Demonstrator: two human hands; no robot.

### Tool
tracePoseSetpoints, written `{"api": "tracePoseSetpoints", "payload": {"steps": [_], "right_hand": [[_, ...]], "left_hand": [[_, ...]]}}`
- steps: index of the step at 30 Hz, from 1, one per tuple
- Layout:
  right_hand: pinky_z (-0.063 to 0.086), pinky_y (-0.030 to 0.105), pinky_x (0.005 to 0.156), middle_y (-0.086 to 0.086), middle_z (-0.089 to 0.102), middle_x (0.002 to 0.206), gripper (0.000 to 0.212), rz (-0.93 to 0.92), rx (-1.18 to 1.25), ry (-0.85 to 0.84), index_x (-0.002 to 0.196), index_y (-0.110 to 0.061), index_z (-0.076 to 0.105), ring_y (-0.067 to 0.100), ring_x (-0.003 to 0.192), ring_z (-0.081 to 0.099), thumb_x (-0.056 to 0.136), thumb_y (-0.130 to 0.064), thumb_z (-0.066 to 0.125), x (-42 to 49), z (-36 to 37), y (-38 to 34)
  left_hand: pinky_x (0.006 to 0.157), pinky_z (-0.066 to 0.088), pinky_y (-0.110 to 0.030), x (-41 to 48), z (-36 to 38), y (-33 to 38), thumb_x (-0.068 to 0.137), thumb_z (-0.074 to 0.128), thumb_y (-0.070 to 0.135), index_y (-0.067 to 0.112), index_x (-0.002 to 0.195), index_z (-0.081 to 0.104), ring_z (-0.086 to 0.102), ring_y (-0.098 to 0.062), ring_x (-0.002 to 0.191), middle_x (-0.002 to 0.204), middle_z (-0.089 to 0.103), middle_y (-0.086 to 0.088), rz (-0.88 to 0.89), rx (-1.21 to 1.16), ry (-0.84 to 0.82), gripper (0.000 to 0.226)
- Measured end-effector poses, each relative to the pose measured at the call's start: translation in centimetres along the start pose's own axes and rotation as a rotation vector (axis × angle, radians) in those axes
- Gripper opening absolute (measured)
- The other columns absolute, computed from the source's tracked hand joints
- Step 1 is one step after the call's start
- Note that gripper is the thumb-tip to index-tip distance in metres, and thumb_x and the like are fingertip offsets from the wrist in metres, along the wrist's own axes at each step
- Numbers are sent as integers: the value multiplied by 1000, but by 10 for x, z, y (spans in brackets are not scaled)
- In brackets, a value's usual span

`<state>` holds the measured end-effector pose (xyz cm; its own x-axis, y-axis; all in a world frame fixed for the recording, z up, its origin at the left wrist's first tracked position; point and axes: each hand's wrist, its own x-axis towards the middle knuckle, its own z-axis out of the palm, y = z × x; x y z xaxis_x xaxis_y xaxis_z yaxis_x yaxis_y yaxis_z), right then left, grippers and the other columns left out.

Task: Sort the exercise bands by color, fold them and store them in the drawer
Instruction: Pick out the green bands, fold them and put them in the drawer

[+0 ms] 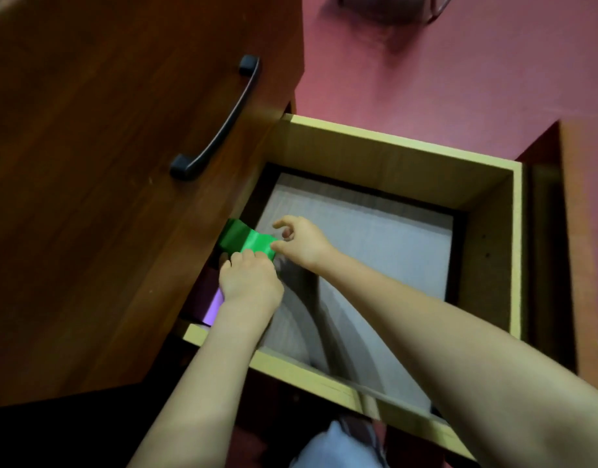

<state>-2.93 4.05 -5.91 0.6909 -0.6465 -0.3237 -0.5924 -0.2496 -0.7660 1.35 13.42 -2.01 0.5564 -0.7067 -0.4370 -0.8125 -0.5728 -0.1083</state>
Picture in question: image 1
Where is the person's right hand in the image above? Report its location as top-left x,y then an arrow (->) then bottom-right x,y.
269,214 -> 340,277

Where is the person's left hand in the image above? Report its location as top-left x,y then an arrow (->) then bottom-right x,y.
218,249 -> 285,321

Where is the purple resistance band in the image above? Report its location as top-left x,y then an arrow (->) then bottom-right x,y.
191,267 -> 226,328

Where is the green resistance band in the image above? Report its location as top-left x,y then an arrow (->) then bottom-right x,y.
216,218 -> 277,262

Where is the wooden drawer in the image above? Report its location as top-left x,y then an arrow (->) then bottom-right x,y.
181,114 -> 598,462

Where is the person's right forearm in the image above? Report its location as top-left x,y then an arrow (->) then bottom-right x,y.
318,248 -> 598,468

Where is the person's left forearm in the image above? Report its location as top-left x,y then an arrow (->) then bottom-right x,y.
128,304 -> 280,468

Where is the person's left leg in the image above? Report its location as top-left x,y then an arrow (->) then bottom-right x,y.
289,417 -> 391,468

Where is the dark brown wooden cabinet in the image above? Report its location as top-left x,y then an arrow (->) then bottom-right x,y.
0,0 -> 306,411

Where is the curved cabinet handle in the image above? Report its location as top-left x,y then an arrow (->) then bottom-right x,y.
170,55 -> 261,183

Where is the metal frame chair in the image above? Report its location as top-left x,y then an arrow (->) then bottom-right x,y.
337,0 -> 457,25

